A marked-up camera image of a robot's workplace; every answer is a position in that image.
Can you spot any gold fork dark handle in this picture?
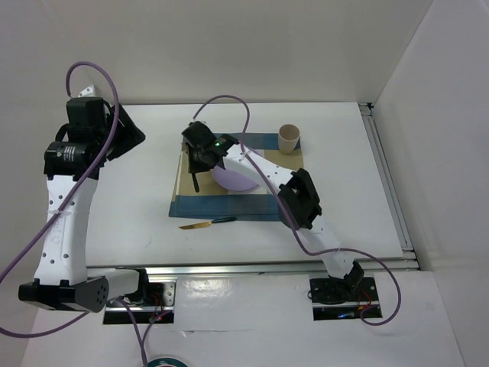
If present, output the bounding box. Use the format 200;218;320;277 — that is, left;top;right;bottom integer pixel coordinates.
191;173;200;193

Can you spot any lilac plastic plate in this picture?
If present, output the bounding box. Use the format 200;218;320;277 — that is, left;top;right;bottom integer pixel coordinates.
211;166;258;192

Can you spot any blue and beige cloth placemat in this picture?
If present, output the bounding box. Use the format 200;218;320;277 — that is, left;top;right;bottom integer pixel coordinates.
169;133;304;222

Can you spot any gold knife dark handle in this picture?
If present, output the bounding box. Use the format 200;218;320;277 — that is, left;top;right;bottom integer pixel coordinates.
180;216;237;230

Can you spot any beige plastic cup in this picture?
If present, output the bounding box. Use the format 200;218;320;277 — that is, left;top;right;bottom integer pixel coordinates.
278;124;300;154

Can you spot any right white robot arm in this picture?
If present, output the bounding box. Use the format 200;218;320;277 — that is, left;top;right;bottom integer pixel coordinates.
182;122;364;300

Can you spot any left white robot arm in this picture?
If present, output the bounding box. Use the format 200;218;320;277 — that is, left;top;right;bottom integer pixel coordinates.
18;97;151;313

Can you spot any green round sticker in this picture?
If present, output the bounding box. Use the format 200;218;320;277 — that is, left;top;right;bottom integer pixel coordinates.
146;356;189;367

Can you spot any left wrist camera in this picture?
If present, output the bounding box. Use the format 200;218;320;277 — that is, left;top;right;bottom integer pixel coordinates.
78;84;98;98

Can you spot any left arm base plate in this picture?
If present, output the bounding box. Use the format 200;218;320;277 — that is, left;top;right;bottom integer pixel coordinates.
102;280;176;325

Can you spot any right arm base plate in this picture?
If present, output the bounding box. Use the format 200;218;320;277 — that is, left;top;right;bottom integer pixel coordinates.
307;277;383;321

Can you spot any aluminium frame rail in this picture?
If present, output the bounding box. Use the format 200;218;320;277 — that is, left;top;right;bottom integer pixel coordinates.
86;102;419;274

